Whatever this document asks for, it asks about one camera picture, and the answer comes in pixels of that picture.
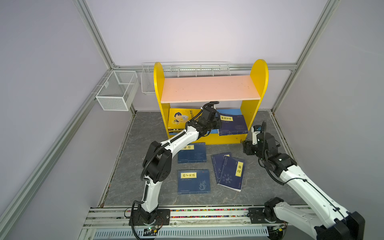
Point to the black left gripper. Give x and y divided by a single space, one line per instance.
218 124

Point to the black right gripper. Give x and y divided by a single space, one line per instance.
247 147

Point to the blue book stack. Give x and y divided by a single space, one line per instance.
194 182
232 125

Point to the yellow cartoon book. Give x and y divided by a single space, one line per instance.
178 118

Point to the blue book lowest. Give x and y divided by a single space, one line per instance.
217 161

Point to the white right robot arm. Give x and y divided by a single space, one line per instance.
331 220

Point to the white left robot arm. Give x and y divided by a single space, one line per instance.
157 164

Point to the blue book yellow label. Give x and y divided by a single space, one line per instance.
193 153

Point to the yellow bookshelf with coloured shelves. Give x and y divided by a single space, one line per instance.
250 90

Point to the blue book bottom stack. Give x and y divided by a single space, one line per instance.
194 182

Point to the white mesh basket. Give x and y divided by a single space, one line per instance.
118 91

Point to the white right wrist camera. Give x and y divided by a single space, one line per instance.
256 129

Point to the white wire rack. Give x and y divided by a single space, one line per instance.
182 70

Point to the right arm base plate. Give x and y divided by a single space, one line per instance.
260 215

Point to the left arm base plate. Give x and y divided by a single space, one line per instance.
156 217

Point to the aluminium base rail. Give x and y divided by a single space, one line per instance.
190 223

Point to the aluminium frame rail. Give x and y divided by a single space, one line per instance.
52 63

